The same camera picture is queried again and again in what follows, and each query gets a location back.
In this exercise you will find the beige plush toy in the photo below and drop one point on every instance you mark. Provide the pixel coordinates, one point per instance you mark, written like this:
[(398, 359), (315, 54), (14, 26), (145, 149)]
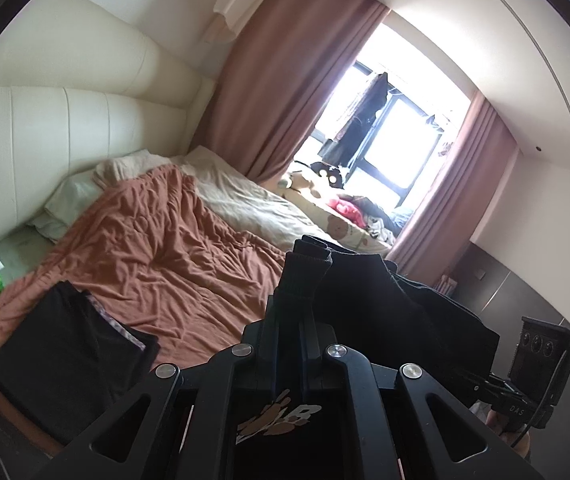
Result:
[(301, 181)]

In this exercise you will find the black folded garment stack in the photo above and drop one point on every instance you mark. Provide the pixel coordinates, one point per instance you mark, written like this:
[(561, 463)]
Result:
[(69, 360)]

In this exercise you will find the orange-brown bed blanket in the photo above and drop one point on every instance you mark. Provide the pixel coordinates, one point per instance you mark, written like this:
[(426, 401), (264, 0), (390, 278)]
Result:
[(160, 261)]

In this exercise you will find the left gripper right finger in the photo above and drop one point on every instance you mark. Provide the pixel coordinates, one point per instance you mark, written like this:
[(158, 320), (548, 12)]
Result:
[(394, 422)]

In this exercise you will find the person's right hand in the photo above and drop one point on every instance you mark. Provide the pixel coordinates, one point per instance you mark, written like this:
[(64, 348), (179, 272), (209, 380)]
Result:
[(518, 441)]

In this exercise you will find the dark grey wardrobe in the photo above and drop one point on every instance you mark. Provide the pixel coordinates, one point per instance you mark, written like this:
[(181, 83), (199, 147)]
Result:
[(501, 298)]

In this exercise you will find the right pink curtain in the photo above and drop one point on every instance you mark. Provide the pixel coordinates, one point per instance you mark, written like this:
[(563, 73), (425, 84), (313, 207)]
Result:
[(444, 221)]

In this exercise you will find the bear-print window seat cushion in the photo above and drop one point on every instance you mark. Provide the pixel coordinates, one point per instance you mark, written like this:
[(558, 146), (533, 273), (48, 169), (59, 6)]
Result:
[(341, 229)]

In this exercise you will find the left pink curtain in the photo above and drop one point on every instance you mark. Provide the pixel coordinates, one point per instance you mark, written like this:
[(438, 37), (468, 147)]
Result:
[(278, 77)]

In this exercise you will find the cream bed sheet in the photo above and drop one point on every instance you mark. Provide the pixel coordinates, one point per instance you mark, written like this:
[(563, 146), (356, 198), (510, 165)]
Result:
[(241, 203)]

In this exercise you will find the dark clothes hanging at window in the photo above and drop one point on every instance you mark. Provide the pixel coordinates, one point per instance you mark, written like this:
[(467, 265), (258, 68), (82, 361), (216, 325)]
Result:
[(340, 150)]

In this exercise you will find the pale green pillow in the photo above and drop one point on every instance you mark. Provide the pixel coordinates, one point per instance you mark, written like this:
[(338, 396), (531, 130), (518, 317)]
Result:
[(72, 197)]

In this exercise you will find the black white plush toy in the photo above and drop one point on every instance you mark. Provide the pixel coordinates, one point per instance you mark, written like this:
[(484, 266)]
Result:
[(330, 174)]

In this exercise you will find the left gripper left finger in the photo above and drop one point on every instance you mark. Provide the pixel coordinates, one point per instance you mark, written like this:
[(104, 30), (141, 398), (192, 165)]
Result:
[(183, 424)]

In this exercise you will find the pink curtain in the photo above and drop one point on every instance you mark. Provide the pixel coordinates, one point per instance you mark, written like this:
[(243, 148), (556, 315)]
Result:
[(278, 77), (444, 221)]

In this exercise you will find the black bear-print t-shirt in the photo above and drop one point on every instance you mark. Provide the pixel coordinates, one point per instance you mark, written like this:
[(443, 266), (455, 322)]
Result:
[(348, 292)]

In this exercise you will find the red cloth on sill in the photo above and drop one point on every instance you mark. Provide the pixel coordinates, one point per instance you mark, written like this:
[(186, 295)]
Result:
[(348, 211)]

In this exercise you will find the cream padded headboard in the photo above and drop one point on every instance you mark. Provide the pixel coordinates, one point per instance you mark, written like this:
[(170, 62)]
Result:
[(78, 86)]

